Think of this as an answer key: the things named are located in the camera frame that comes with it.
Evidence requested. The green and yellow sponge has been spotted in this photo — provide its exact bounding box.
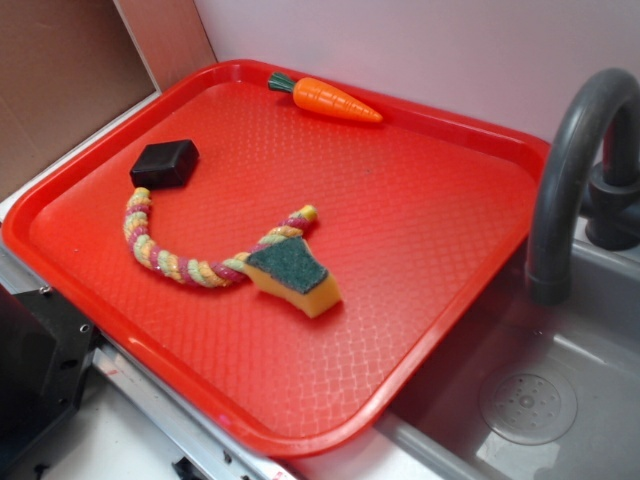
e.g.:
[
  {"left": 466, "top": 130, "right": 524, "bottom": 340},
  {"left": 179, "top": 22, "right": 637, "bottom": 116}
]
[{"left": 244, "top": 237, "right": 342, "bottom": 318}]

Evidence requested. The red plastic tray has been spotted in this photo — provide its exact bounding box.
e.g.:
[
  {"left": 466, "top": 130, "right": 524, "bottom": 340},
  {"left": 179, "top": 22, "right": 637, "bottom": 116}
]
[{"left": 2, "top": 60, "right": 548, "bottom": 458}]

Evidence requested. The orange plastic toy carrot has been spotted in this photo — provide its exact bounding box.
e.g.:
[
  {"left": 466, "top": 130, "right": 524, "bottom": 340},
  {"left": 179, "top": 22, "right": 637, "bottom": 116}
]
[{"left": 267, "top": 72, "right": 383, "bottom": 124}]

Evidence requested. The black rectangular block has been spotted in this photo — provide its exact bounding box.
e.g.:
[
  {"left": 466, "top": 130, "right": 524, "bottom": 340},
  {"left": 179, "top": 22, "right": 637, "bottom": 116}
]
[{"left": 129, "top": 139, "right": 199, "bottom": 190}]

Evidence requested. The grey toy sink basin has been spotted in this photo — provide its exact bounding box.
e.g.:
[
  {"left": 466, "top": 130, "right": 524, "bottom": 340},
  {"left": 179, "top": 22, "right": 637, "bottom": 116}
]
[{"left": 375, "top": 215, "right": 640, "bottom": 480}]

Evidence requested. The grey curved faucet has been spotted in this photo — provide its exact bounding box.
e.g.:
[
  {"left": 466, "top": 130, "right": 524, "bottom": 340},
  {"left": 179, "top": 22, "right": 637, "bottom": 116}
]
[{"left": 525, "top": 68, "right": 639, "bottom": 305}]

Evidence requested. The brown cardboard panel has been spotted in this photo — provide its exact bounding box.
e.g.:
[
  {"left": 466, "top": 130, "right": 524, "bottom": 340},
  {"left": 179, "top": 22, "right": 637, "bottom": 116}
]
[{"left": 1, "top": 1, "right": 216, "bottom": 200}]

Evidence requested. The multicolour twisted rope toy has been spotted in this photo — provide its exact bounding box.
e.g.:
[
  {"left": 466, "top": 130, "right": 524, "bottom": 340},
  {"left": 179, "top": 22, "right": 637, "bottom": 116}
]
[{"left": 123, "top": 187, "right": 318, "bottom": 289}]

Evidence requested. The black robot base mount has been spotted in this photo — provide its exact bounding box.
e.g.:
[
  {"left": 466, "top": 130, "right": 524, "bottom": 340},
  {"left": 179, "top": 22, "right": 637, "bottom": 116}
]
[{"left": 1, "top": 289, "right": 95, "bottom": 451}]

